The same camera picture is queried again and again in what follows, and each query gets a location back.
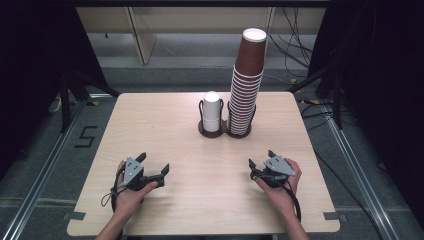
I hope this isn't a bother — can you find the black sleeved gripper cable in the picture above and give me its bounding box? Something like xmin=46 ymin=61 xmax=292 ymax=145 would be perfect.
xmin=100 ymin=166 xmax=128 ymax=213
xmin=275 ymin=179 xmax=303 ymax=223

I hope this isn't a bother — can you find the dark brown double cup holder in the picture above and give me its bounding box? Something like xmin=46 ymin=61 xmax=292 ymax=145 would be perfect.
xmin=197 ymin=98 xmax=258 ymax=139

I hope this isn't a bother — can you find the black tripod stand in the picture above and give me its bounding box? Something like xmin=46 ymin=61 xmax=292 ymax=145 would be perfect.
xmin=287 ymin=49 xmax=346 ymax=131
xmin=58 ymin=64 xmax=121 ymax=134

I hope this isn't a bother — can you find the person's right hand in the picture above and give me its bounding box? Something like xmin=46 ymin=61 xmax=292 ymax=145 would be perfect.
xmin=253 ymin=159 xmax=303 ymax=219

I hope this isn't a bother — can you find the bundle of black cables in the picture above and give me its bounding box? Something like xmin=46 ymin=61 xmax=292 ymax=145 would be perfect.
xmin=268 ymin=7 xmax=316 ymax=86

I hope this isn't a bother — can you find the person's left hand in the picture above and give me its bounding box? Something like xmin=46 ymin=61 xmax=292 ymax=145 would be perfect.
xmin=113 ymin=160 xmax=159 ymax=214

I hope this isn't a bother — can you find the stack of brown paper cups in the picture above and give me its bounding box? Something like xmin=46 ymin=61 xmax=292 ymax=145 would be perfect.
xmin=227 ymin=64 xmax=264 ymax=136

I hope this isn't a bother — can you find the dark curtain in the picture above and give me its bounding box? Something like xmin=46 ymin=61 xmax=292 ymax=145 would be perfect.
xmin=308 ymin=0 xmax=424 ymax=231
xmin=0 ymin=0 xmax=109 ymax=174

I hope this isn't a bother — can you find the metal floor rail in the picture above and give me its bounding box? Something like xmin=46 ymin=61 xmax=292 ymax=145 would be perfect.
xmin=0 ymin=96 xmax=101 ymax=240
xmin=319 ymin=101 xmax=403 ymax=240

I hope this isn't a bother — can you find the beige wooden shelf unit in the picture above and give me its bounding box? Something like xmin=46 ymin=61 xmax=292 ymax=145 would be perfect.
xmin=75 ymin=7 xmax=278 ymax=66

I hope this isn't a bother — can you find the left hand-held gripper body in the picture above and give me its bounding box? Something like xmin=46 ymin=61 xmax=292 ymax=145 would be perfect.
xmin=116 ymin=156 xmax=150 ymax=192

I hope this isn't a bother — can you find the long black floor cable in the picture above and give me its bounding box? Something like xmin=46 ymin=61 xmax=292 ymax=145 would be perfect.
xmin=313 ymin=148 xmax=384 ymax=240

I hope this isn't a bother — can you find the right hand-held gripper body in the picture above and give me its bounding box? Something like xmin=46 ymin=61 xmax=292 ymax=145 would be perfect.
xmin=254 ymin=155 xmax=297 ymax=188

